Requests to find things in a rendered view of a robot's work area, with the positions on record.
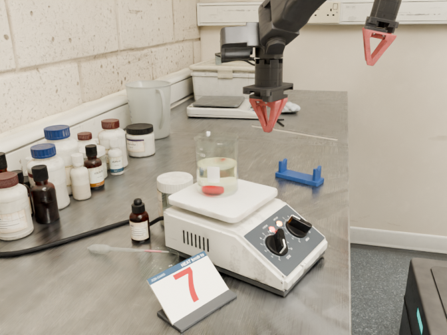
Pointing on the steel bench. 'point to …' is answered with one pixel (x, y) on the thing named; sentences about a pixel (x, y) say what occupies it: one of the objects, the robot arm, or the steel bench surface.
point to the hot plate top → (264, 195)
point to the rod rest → (299, 175)
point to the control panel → (285, 264)
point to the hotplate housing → (233, 246)
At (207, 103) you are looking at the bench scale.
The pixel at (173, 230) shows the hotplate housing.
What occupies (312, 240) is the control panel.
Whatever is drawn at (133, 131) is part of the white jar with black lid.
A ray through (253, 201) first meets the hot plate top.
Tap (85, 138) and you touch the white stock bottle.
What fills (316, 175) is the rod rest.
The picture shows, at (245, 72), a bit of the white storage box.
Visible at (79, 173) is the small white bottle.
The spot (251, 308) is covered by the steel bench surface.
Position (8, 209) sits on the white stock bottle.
